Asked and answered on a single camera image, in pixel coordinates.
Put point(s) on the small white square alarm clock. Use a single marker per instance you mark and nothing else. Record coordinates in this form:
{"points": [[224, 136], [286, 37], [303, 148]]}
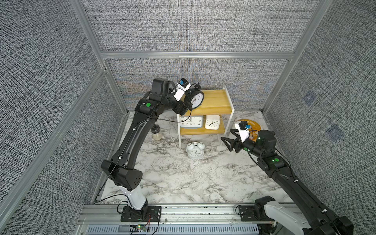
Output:
{"points": [[212, 122]]}

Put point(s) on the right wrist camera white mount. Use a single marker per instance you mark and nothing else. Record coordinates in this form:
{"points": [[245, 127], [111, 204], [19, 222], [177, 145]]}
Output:
{"points": [[244, 130]]}

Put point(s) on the white and wood shelf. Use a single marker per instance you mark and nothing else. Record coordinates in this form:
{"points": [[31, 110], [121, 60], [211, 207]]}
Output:
{"points": [[215, 102]]}

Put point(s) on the oval bread loaf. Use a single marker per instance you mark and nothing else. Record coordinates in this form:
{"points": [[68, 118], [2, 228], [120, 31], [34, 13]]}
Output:
{"points": [[254, 126]]}

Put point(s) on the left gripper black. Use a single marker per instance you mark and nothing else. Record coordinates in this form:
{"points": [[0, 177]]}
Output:
{"points": [[182, 110]]}

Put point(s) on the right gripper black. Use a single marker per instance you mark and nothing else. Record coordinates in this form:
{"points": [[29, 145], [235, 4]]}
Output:
{"points": [[234, 144]]}

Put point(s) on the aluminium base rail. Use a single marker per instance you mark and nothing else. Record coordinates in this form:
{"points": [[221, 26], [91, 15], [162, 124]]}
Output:
{"points": [[179, 219]]}

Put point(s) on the black twin bell alarm clock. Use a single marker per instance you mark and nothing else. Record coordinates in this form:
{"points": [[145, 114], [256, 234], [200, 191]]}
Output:
{"points": [[194, 96]]}

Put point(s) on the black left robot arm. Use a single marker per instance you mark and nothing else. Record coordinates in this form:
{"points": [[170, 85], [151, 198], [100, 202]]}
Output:
{"points": [[121, 167]]}

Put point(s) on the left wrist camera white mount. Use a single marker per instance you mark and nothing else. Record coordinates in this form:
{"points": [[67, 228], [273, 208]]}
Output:
{"points": [[182, 86]]}

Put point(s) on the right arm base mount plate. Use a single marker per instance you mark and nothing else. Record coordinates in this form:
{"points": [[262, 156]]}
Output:
{"points": [[253, 213]]}

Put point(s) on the grey rectangular alarm clock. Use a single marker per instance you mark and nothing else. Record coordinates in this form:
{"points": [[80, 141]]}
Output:
{"points": [[192, 122]]}

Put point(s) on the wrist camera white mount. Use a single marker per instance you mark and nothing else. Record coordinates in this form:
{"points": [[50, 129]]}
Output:
{"points": [[244, 130], [182, 86]]}

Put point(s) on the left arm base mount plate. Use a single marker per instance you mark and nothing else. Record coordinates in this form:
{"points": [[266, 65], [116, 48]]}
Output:
{"points": [[151, 213]]}

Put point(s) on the white twin bell alarm clock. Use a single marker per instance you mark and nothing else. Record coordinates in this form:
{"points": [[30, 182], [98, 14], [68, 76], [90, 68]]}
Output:
{"points": [[195, 150]]}

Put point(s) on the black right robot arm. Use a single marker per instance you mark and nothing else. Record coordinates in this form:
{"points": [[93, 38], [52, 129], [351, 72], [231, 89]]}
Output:
{"points": [[317, 218]]}

